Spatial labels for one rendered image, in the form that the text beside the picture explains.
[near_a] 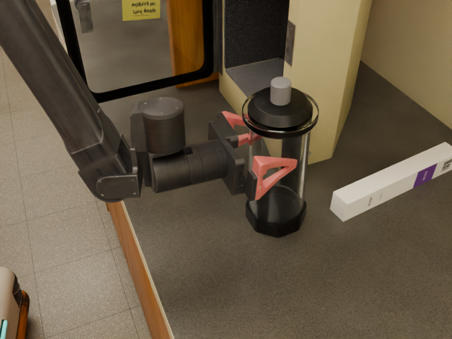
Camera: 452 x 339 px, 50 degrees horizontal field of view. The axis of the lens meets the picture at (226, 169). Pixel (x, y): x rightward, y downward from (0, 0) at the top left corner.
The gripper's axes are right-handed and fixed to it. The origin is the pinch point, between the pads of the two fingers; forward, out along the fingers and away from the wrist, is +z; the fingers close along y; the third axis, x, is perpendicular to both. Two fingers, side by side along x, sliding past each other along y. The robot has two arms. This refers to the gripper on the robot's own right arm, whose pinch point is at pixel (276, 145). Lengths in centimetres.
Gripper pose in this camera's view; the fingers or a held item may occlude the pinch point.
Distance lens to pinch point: 73.0
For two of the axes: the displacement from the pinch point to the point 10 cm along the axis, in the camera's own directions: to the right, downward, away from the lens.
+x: -0.5, 7.6, 6.5
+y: -3.8, -6.2, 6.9
